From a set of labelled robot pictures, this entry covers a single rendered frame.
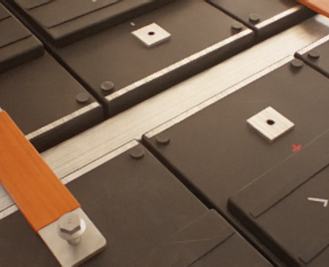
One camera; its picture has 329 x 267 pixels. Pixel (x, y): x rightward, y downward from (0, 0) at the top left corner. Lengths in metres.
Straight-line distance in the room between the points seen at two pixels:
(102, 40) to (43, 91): 0.07
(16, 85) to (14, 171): 0.09
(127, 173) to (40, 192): 0.05
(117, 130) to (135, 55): 0.07
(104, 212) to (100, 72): 0.12
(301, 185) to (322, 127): 0.06
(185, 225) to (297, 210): 0.06
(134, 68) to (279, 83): 0.10
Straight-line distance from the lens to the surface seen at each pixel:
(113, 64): 0.37
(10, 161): 0.30
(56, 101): 0.34
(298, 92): 0.35
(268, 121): 0.32
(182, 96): 0.35
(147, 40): 0.38
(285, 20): 0.43
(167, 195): 0.28
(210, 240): 0.25
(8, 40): 0.39
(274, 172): 0.28
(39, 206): 0.27
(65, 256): 0.25
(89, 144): 0.32
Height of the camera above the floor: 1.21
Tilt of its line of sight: 45 degrees down
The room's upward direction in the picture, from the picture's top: straight up
